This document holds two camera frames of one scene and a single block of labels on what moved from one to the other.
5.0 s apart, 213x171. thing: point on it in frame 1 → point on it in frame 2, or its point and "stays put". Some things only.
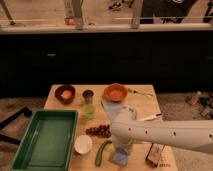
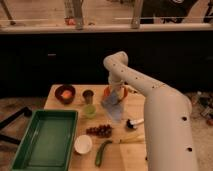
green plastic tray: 48,142 stays put
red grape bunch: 101,130 stays put
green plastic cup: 89,111 stays put
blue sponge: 119,156 → 111,100
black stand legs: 27,112 stays put
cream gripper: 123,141 → 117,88
